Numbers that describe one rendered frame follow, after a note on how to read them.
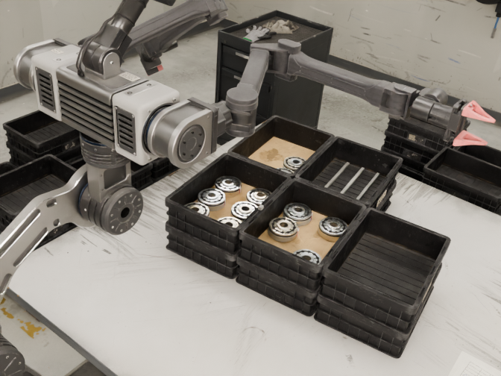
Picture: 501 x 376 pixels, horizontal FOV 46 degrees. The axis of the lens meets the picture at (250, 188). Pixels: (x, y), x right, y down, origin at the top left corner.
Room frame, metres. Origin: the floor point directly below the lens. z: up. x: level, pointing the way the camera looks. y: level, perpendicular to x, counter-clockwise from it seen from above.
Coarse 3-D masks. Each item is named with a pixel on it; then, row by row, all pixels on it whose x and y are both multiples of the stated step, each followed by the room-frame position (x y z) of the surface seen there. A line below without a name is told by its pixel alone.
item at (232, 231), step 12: (204, 168) 1.83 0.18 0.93; (264, 168) 1.87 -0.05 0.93; (192, 180) 1.75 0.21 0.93; (288, 180) 1.80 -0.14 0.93; (276, 192) 1.71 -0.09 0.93; (168, 204) 1.60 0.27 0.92; (180, 204) 1.59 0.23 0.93; (264, 204) 1.64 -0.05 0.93; (192, 216) 1.55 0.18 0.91; (204, 216) 1.54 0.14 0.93; (252, 216) 1.56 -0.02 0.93; (216, 228) 1.51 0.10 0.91; (228, 228) 1.49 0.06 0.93; (240, 228) 1.49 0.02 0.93
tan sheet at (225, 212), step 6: (246, 186) 1.89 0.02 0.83; (246, 192) 1.84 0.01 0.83; (228, 198) 1.79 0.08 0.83; (234, 198) 1.79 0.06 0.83; (240, 198) 1.80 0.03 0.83; (228, 204) 1.75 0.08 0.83; (222, 210) 1.71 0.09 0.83; (228, 210) 1.72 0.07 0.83; (210, 216) 1.67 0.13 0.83; (216, 216) 1.67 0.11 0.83; (222, 216) 1.68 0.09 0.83; (228, 216) 1.68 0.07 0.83
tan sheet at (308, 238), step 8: (280, 216) 1.71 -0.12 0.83; (312, 216) 1.73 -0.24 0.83; (320, 216) 1.73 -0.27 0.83; (312, 224) 1.68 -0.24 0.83; (264, 232) 1.61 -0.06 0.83; (304, 232) 1.63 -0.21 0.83; (312, 232) 1.63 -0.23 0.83; (264, 240) 1.56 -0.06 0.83; (272, 240) 1.57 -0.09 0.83; (296, 240) 1.58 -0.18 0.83; (304, 240) 1.58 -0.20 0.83; (312, 240) 1.59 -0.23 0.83; (320, 240) 1.59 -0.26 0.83; (288, 248) 1.53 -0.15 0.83; (296, 248) 1.54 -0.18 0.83; (304, 248) 1.54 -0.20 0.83; (312, 248) 1.54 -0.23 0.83; (320, 248) 1.55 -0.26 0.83; (328, 248) 1.55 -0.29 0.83; (320, 256) 1.51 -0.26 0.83
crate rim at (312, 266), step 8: (288, 184) 1.77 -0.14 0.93; (304, 184) 1.79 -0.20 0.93; (280, 192) 1.72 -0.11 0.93; (328, 192) 1.75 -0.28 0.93; (272, 200) 1.67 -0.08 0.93; (344, 200) 1.71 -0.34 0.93; (352, 200) 1.71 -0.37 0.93; (264, 208) 1.61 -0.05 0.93; (256, 216) 1.56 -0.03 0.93; (360, 216) 1.62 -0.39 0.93; (248, 224) 1.52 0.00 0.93; (352, 224) 1.57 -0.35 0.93; (240, 232) 1.47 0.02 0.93; (344, 232) 1.53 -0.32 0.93; (248, 240) 1.45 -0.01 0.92; (256, 240) 1.44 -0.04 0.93; (264, 248) 1.42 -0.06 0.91; (272, 248) 1.41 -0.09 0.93; (280, 248) 1.41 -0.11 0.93; (280, 256) 1.40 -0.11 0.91; (288, 256) 1.38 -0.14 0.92; (296, 256) 1.38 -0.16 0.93; (328, 256) 1.40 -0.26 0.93; (296, 264) 1.37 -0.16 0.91; (304, 264) 1.36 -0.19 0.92; (312, 264) 1.35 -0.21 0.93; (320, 264) 1.35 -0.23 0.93; (320, 272) 1.34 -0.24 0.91
